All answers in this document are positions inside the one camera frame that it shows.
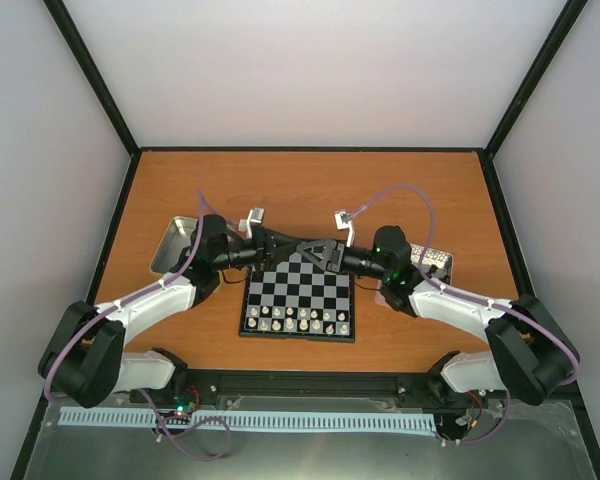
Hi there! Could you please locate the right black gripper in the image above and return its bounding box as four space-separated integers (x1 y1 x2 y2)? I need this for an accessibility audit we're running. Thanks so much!
296 239 389 281

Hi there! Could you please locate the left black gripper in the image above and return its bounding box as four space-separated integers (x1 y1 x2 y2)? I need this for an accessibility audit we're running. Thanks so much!
214 226 301 276

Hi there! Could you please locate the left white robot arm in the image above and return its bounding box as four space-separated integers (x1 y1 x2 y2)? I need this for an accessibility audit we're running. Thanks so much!
38 214 301 408

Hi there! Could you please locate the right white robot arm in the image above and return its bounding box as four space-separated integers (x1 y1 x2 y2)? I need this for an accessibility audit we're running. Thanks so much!
296 226 580 406

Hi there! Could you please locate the left green-lit circuit board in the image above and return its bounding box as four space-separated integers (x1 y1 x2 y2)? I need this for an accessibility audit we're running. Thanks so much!
158 386 201 425

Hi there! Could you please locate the black and silver chessboard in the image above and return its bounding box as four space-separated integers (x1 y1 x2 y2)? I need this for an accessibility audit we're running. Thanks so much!
239 253 355 343

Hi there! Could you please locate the left metal tray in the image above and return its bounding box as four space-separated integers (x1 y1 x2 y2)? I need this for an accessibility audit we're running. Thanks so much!
149 216 197 275

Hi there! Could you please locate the right pink tray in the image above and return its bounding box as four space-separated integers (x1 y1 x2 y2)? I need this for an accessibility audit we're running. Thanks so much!
374 243 454 306

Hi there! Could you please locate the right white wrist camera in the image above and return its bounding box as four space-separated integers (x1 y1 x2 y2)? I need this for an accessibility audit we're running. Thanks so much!
334 210 355 247

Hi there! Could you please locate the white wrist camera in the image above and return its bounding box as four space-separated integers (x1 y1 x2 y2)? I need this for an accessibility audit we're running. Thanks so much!
334 210 355 247
238 207 265 239

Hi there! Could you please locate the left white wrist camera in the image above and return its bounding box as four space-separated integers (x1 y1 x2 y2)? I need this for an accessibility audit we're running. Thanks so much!
238 207 265 239

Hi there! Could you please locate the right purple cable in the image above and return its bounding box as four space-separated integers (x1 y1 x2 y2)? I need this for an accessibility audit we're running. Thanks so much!
349 183 581 447

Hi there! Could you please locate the light blue cable duct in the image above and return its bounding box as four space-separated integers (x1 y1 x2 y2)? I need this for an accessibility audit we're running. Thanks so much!
58 407 436 436

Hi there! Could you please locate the black aluminium frame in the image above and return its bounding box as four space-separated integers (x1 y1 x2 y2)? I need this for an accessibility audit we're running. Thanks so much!
9 0 600 480

